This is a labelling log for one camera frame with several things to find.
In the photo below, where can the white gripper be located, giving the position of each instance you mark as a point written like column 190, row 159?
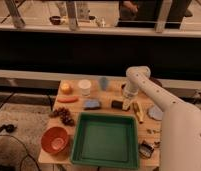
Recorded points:
column 130, row 90

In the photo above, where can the black eraser block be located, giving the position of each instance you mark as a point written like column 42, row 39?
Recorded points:
column 118, row 105

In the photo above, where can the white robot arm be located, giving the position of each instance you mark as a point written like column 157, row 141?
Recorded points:
column 180, row 137

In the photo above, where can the blue grey plate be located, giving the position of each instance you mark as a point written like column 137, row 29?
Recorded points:
column 155, row 113

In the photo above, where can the white cup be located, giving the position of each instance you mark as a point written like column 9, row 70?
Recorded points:
column 85, row 87

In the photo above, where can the blue sponge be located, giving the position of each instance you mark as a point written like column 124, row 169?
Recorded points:
column 91, row 104

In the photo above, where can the metal fork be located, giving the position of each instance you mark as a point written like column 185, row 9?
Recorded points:
column 153, row 131

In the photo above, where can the green plastic tray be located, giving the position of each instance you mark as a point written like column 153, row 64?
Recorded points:
column 106, row 141

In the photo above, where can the orange carrot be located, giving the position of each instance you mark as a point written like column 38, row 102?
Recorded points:
column 67, row 99

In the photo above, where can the black tool right edge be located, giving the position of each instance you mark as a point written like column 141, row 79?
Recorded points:
column 157, row 144

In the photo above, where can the yellow orange fruit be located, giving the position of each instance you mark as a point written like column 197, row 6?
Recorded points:
column 66, row 88

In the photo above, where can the dark grape bunch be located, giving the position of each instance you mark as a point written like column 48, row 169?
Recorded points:
column 64, row 115

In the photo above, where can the orange bowl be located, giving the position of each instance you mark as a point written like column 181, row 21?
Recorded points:
column 54, row 140

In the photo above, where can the dark bowl in background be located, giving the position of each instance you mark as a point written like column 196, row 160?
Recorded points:
column 55, row 20

